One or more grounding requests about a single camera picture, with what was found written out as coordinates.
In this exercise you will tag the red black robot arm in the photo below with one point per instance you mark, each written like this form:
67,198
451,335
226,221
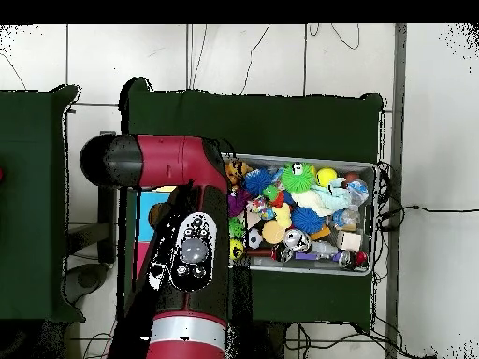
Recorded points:
168,160

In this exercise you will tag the wooden box with three holes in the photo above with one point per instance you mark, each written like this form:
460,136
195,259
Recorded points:
146,202

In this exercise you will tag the metal mesh bin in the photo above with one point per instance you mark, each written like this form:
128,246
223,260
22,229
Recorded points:
318,267

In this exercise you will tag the purple spiky monster toy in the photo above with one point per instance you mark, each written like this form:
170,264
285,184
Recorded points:
237,202

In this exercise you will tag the blue puffer ball with eyes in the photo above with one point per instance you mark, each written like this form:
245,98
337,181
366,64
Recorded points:
258,181

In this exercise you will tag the small soccer ball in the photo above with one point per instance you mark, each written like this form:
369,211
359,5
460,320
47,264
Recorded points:
255,238

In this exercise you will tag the yellow smiley ball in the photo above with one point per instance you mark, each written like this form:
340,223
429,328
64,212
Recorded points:
236,249

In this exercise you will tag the green spiky puffer toy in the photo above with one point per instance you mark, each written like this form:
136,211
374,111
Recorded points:
297,179

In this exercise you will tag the cream fluffy cloth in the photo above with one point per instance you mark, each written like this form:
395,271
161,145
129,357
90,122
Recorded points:
307,200

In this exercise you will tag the plain blue puffer ball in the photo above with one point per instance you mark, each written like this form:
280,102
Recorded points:
307,220

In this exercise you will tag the yellow tennis ball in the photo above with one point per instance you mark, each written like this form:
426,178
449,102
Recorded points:
326,176

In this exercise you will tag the dark green tablecloth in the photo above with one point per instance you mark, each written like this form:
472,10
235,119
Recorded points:
30,224
299,127

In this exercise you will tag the mint green cloth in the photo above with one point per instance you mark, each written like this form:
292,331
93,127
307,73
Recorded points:
335,196

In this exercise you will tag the black stand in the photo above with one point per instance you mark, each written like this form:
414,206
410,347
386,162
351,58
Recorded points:
106,232

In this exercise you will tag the grey rounded stand base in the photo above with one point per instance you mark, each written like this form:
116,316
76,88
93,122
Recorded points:
88,278

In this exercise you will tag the grey floor strip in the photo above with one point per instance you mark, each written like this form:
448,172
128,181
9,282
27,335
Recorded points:
399,112

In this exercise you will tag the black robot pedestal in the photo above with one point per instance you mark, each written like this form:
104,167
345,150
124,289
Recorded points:
277,347

